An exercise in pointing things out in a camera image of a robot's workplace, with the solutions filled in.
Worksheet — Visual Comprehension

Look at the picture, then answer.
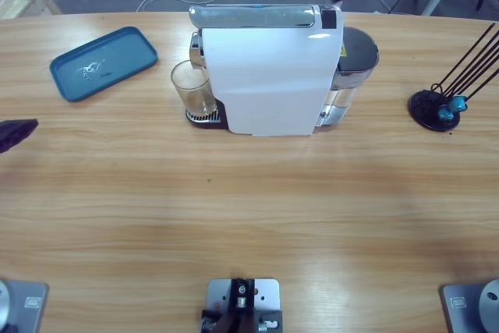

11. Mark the silver coffee machine lever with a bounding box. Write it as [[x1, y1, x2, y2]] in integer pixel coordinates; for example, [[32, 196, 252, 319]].
[[188, 3, 319, 30]]

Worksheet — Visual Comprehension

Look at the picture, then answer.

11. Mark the clear drinking glass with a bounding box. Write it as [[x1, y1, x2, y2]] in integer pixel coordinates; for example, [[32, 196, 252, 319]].
[[170, 59, 218, 116]]

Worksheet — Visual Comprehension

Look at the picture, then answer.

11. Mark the white capsule coffee machine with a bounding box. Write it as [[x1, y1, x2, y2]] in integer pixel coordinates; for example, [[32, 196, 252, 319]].
[[188, 3, 346, 137]]

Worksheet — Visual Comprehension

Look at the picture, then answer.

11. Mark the clear water tank black lid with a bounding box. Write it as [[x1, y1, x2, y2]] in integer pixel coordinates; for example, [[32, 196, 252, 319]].
[[316, 26, 380, 128]]

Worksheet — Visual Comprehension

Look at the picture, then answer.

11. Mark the teal plastic serving tray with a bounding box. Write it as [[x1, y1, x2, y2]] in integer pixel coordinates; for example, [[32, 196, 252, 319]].
[[49, 26, 159, 103]]

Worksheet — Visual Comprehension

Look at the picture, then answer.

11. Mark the pale wooden crate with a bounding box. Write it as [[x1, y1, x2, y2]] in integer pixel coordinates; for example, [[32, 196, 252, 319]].
[[0, 0, 63, 20]]

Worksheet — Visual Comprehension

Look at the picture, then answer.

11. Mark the black capsule holder with rods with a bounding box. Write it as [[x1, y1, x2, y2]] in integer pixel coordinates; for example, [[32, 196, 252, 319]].
[[408, 23, 499, 133]]

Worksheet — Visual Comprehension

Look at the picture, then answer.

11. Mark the black drip tray metal grate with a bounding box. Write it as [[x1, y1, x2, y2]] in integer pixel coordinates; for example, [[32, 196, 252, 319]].
[[185, 99, 228, 130]]

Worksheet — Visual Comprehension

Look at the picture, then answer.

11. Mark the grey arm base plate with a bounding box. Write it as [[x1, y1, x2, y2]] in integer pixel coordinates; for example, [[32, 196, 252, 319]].
[[0, 278, 51, 333], [439, 278, 499, 333]]

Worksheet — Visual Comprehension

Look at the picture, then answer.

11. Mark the white camera mount dark post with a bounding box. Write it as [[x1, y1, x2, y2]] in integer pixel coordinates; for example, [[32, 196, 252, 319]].
[[200, 277, 284, 333]]

